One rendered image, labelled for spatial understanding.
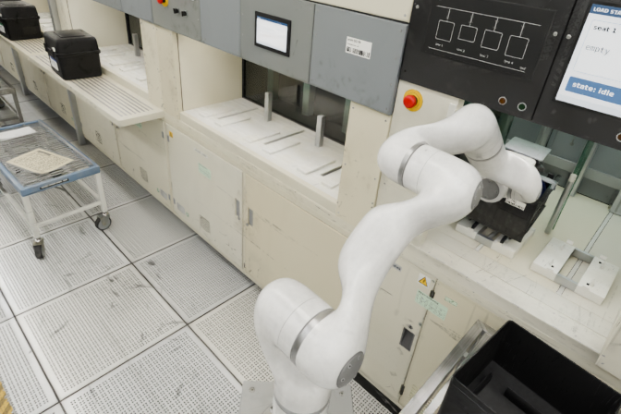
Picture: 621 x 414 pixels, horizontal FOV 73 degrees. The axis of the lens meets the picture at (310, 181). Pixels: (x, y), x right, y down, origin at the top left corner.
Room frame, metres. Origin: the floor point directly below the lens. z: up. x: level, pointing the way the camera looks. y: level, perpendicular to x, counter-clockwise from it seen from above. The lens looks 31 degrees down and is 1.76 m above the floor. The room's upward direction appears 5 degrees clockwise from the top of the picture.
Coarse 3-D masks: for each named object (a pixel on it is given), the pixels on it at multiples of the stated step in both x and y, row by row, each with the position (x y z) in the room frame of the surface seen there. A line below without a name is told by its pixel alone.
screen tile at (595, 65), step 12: (600, 24) 0.96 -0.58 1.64; (612, 24) 0.95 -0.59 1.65; (588, 36) 0.97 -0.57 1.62; (600, 36) 0.96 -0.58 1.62; (612, 36) 0.94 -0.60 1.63; (588, 60) 0.96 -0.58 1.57; (600, 60) 0.95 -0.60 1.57; (612, 60) 0.93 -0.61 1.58; (588, 72) 0.95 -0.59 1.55; (600, 72) 0.94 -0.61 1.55; (612, 72) 0.93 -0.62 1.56
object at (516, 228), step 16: (512, 144) 1.27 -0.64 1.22; (528, 144) 1.28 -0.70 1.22; (560, 176) 1.26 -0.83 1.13; (544, 192) 1.16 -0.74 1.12; (480, 208) 1.22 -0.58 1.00; (496, 208) 1.19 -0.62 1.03; (512, 208) 1.16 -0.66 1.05; (528, 208) 1.13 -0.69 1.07; (496, 224) 1.18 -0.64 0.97; (512, 224) 1.15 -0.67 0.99; (528, 224) 1.12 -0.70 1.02
